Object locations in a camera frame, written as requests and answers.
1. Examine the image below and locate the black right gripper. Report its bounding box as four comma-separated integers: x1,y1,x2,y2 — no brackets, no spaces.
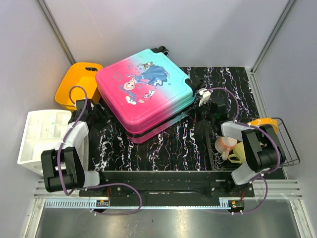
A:
186,99,215,122

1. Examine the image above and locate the teal and pink kids suitcase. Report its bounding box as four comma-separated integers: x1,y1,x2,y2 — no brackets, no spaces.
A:
96,46,203,144

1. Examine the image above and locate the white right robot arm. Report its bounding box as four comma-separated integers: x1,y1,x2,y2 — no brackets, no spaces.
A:
196,102,286,197

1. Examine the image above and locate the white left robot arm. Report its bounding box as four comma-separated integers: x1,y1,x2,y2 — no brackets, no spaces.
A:
41,100,113,196

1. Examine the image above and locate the black marble pattern mat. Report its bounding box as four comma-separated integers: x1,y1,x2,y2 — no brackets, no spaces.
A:
89,66,259,172

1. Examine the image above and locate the pink plastic cup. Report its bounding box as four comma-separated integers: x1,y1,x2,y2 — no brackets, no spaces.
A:
214,136,238,160

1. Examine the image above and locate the orange plastic basket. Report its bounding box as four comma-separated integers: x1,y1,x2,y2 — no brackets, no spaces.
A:
55,62,103,112

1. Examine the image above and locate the yellow-green plastic cup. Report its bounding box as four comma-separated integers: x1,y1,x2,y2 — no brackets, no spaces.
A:
228,142,246,164

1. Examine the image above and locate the white compartment organizer box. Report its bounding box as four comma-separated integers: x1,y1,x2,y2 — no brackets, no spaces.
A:
17,109,90,178

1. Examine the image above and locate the black wire dish rack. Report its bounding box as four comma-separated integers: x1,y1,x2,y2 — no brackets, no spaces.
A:
205,117,301,171

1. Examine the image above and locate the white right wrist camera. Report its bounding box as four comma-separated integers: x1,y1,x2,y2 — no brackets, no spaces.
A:
197,88,211,107

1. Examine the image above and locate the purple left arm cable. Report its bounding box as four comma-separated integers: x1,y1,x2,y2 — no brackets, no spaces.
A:
56,85,144,217

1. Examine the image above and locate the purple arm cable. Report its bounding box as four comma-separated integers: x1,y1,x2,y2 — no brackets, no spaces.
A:
56,85,144,217
208,86,282,216

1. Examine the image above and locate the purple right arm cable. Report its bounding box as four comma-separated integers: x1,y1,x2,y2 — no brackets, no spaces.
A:
208,86,282,216

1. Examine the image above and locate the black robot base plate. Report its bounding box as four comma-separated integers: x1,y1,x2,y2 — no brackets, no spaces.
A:
78,170,256,199

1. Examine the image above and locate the aluminium slotted rail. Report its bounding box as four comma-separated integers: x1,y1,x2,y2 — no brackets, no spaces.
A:
34,179,302,211

